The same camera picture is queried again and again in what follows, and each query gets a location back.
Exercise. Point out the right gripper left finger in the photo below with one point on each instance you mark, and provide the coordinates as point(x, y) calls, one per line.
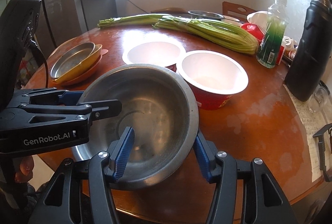
point(61, 200)

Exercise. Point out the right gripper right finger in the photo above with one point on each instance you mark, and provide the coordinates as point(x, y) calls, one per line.
point(263, 199)

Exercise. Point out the shallow steel pan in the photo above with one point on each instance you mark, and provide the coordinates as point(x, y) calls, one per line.
point(71, 59)

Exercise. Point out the large steel bowl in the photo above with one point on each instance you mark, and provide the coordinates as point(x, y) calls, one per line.
point(161, 108)

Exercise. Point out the red instant noodle bowl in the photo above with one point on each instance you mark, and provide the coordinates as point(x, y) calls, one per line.
point(163, 54)

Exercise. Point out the operator left hand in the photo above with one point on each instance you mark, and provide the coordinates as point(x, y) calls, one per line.
point(25, 170)

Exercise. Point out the green liquid plastic bottle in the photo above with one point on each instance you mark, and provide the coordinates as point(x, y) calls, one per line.
point(277, 21)

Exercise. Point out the black thermos bottle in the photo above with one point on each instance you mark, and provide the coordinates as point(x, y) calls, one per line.
point(313, 51)

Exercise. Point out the far celery bunch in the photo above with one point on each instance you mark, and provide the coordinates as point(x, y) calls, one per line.
point(142, 19)

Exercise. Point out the celery bunch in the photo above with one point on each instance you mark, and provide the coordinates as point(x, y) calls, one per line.
point(224, 34)
point(142, 19)

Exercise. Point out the near celery bunch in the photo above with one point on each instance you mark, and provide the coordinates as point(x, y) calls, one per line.
point(224, 34)

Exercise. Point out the red snack package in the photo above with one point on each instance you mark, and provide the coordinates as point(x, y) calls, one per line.
point(253, 30)

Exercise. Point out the white plastic bag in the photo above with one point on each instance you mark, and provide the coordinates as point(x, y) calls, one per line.
point(259, 18)

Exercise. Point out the far steel basin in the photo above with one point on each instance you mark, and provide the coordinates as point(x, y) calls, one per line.
point(205, 14)

